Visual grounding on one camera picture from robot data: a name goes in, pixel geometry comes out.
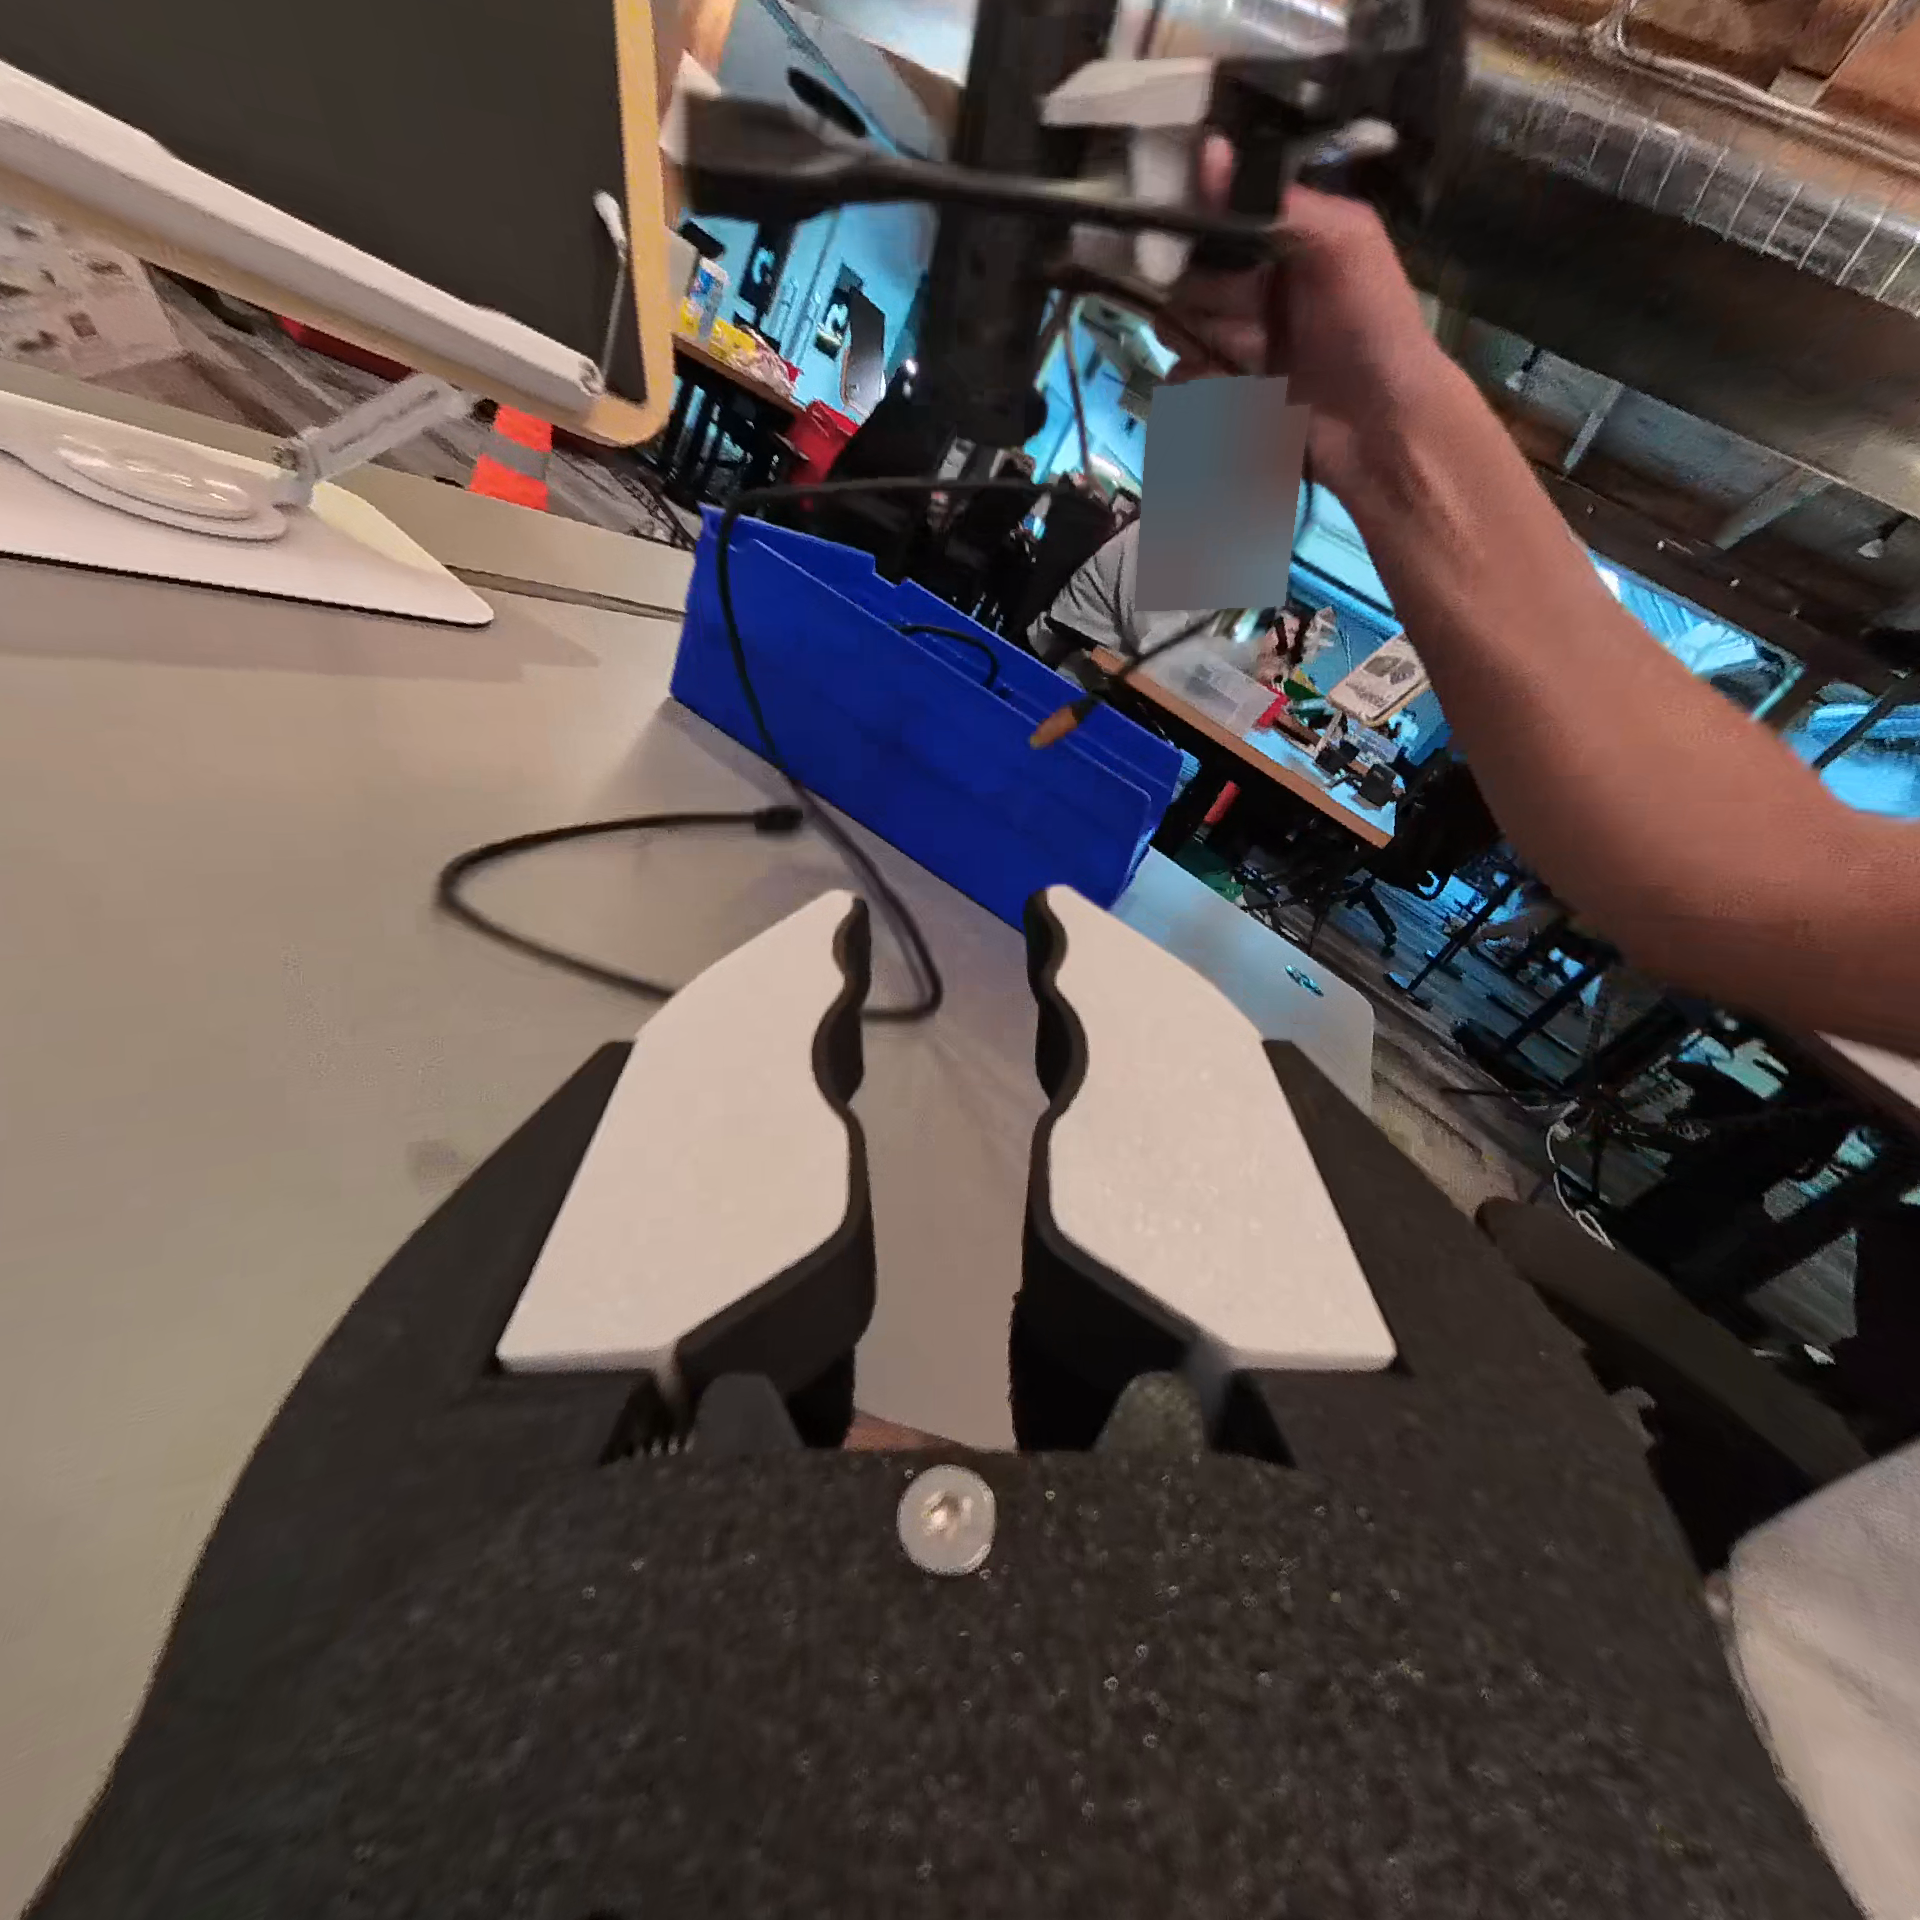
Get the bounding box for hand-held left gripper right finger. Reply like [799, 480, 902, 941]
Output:
[1024, 885, 1400, 1377]

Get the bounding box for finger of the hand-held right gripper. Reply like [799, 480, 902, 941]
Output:
[682, 90, 1292, 251]
[1042, 61, 1216, 209]

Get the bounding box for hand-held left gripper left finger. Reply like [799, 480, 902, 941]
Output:
[496, 889, 880, 1377]

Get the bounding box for black usb hub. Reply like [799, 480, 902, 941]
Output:
[914, 0, 1125, 443]

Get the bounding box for blue plastic bin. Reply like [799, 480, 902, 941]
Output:
[669, 503, 1190, 936]

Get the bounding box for person's right forearm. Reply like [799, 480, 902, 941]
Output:
[1304, 376, 1920, 1087]

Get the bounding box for grey desk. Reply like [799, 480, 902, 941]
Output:
[0, 458, 1378, 1920]

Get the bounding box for person's right hand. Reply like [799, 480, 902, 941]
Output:
[1154, 136, 1450, 506]

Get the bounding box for wooden table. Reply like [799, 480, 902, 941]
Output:
[1092, 646, 1400, 851]

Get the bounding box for black office chair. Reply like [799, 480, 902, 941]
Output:
[1477, 1199, 1869, 1569]

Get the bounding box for wooden board with dark panel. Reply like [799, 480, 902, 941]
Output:
[0, 0, 676, 454]

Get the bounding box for white folding stand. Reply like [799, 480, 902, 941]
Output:
[0, 61, 605, 630]

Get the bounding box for printed cardboard box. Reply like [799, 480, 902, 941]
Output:
[0, 210, 204, 379]

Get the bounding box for person's white shirt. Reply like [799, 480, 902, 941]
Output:
[1709, 1441, 1920, 1920]

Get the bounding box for black hub cable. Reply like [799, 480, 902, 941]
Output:
[438, 478, 1051, 1024]

